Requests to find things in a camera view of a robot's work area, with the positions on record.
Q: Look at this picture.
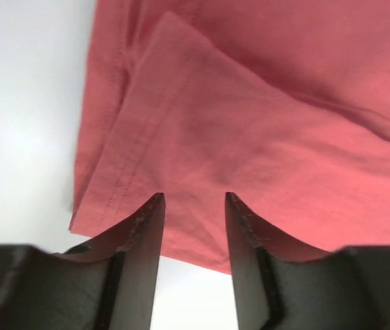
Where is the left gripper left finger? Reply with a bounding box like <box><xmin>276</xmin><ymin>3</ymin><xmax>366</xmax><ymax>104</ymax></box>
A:
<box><xmin>0</xmin><ymin>193</ymin><xmax>165</xmax><ymax>329</ymax></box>

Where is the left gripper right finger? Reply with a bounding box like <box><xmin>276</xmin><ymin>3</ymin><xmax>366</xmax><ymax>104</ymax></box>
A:
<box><xmin>225</xmin><ymin>192</ymin><xmax>383</xmax><ymax>329</ymax></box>

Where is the pink t shirt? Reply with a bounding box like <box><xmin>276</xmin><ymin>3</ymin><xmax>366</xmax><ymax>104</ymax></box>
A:
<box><xmin>69</xmin><ymin>1</ymin><xmax>390</xmax><ymax>273</ymax></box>

